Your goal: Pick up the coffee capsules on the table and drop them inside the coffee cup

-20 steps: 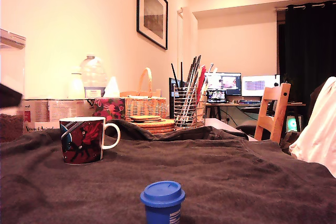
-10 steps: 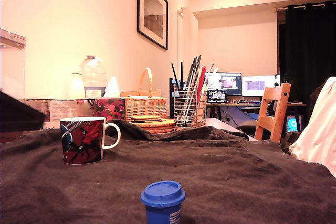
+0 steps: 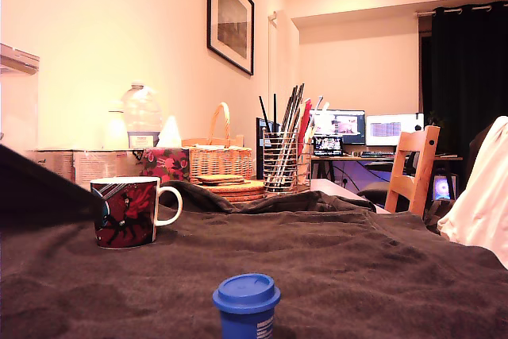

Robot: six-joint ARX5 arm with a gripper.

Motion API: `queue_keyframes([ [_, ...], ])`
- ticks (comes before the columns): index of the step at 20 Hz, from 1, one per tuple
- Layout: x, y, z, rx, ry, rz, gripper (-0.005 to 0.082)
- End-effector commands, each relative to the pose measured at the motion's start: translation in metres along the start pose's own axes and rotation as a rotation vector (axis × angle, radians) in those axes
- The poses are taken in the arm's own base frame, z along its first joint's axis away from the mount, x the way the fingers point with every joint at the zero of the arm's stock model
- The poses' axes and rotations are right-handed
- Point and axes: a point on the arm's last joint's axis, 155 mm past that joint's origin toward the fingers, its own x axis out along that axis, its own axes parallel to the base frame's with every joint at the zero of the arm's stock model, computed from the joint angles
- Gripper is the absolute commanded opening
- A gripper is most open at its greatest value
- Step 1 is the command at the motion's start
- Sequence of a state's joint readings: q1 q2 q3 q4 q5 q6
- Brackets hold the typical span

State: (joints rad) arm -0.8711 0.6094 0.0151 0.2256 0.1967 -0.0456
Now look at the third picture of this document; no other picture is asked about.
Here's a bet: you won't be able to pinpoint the blue coffee capsule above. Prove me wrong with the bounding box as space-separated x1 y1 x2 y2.
212 273 282 339

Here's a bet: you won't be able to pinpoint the printed cardboard box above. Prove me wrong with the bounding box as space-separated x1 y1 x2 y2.
25 148 142 191

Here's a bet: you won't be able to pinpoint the dark mug with red print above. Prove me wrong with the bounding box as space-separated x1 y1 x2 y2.
90 175 184 250

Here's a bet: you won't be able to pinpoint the small white bottle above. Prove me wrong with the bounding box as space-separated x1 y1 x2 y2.
102 100 128 150

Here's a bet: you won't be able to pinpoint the large clear water bottle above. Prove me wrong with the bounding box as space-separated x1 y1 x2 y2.
121 80 164 149

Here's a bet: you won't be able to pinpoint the floral tissue box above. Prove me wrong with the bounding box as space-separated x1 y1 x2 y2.
139 147 191 186

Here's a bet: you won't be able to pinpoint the white tissue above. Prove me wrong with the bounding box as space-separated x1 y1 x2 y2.
156 115 183 148

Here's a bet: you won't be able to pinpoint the square cork coasters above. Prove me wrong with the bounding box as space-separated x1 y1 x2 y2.
196 174 246 186

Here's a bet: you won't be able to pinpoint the round cork trivets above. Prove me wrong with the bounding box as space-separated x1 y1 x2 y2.
202 179 266 202

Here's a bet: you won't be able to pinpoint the black box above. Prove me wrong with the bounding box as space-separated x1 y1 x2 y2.
256 117 275 180

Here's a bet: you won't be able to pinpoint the dark chopstick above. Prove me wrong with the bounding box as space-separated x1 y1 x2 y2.
291 83 306 130
280 85 298 133

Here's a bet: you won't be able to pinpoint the red spatula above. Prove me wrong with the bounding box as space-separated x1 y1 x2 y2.
297 99 314 153

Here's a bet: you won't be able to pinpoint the dark grey table cloth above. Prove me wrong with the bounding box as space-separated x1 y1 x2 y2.
0 179 508 339

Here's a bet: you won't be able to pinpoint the small laptop screen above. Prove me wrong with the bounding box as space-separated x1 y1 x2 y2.
312 135 344 157

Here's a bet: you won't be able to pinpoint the black computer monitor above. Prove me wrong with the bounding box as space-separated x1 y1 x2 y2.
308 109 366 146

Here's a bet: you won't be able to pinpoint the wooden desk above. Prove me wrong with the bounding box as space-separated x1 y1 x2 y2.
310 154 464 197

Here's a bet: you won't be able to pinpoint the computer monitor with webcam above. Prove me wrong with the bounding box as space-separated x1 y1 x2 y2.
364 113 425 148

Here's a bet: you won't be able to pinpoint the wooden chair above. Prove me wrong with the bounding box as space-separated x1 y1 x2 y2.
383 125 441 218

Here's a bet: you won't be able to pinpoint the computer case with lit fan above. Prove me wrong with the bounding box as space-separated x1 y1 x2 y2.
431 174 458 202

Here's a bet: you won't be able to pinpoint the white curtain rod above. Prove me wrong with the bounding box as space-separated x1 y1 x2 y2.
414 4 493 17

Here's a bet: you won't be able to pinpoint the white cloth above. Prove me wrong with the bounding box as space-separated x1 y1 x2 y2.
436 115 508 271

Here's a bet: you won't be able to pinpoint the dark curtain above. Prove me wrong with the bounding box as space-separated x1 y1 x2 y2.
419 0 508 197

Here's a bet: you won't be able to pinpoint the wicker basket with handle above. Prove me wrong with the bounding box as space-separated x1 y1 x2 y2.
181 102 254 185

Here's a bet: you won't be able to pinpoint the wire utensil rack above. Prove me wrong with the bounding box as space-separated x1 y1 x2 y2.
262 127 312 196

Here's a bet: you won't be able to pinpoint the black framed wall picture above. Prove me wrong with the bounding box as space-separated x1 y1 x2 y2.
206 0 256 76

